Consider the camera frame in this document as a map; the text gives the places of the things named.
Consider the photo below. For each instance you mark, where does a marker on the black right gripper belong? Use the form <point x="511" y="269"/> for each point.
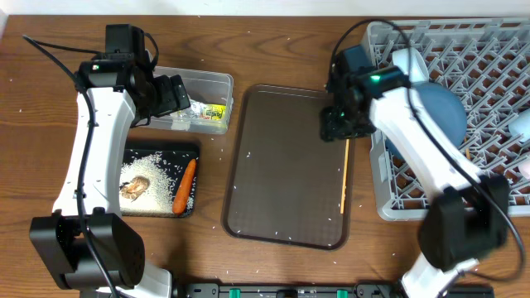
<point x="331" y="130"/>

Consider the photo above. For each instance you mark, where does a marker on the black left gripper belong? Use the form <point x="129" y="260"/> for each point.
<point x="172" y="101"/>

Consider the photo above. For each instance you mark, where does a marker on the wooden chopstick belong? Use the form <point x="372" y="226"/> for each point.
<point x="345" y="174"/>
<point x="467" y="150"/>

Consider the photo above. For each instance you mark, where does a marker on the foil wrapper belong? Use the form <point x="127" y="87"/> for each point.
<point x="200" y="111"/>

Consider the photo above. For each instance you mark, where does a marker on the brown food piece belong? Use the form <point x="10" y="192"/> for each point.
<point x="134" y="188"/>

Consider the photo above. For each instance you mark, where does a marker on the light blue rice bowl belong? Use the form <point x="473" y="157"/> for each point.
<point x="410" y="62"/>

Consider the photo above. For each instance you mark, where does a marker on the orange carrot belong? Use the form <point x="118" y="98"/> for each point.
<point x="183" y="192"/>

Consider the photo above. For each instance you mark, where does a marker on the dark blue plate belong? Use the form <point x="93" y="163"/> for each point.
<point x="445" y="109"/>

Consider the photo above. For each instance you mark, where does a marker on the small light blue bowl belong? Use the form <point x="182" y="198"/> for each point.
<point x="520" y="127"/>

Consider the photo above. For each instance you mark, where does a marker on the pink small bowl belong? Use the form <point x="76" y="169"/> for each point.
<point x="524" y="169"/>

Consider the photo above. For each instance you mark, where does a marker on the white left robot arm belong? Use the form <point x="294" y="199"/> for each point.
<point x="84" y="242"/>

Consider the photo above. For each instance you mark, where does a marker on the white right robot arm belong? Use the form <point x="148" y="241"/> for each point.
<point x="468" y="214"/>

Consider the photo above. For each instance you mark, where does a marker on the grey dishwasher rack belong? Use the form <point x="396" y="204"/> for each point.
<point x="486" y="63"/>

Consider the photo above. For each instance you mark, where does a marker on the clear plastic bin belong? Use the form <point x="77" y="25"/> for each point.
<point x="201" y="86"/>

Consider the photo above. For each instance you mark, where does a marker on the black tray bin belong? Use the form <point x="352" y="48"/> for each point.
<point x="174" y="178"/>

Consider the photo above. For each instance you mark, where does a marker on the brown serving tray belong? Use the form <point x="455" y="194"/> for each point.
<point x="285" y="182"/>

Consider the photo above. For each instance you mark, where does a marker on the spilled white rice pile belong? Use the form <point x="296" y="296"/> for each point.
<point x="155" y="182"/>

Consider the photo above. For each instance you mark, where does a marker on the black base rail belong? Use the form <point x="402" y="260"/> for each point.
<point x="360" y="290"/>

